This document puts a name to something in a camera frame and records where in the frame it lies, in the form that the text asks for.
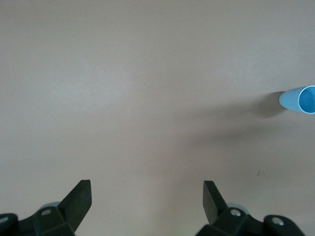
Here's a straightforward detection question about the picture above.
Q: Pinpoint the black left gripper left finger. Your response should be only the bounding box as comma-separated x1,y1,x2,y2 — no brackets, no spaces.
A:
0,179,92,236

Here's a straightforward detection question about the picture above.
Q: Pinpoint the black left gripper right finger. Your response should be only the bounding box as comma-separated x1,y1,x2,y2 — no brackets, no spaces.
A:
195,180,306,236

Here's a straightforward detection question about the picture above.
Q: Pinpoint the blue plastic cup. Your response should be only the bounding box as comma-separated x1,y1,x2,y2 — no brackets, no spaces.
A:
279,85,315,115

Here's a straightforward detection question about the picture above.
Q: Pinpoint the brown table cover sheet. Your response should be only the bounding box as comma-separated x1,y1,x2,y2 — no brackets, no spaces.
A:
0,0,315,236

